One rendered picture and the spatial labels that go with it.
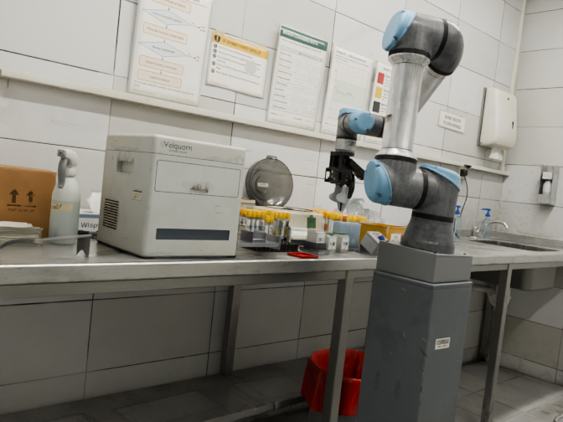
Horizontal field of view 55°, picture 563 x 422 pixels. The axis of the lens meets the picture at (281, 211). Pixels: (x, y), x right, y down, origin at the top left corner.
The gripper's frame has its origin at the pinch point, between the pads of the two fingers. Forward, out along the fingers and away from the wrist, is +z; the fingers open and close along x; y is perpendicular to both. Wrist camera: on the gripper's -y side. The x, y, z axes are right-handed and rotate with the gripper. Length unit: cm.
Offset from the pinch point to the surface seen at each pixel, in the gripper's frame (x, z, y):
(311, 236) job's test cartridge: 9.2, 9.9, 19.9
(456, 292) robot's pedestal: 56, 18, 4
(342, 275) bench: 16.8, 21.2, 11.3
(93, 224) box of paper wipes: -17, 12, 83
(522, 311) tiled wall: -55, 62, -216
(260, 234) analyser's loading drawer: 16.5, 9.2, 44.2
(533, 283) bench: -13, 33, -152
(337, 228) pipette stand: 0.6, 7.4, 2.0
